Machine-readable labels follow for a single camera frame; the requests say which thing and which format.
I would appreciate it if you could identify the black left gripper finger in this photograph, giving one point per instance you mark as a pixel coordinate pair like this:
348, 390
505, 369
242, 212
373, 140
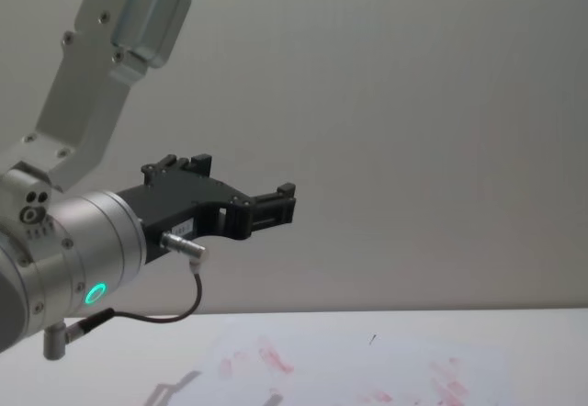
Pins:
273, 210
177, 169

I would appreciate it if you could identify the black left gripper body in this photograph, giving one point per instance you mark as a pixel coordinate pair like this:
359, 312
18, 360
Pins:
184, 204

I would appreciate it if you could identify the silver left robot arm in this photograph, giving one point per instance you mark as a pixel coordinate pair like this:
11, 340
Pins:
94, 233

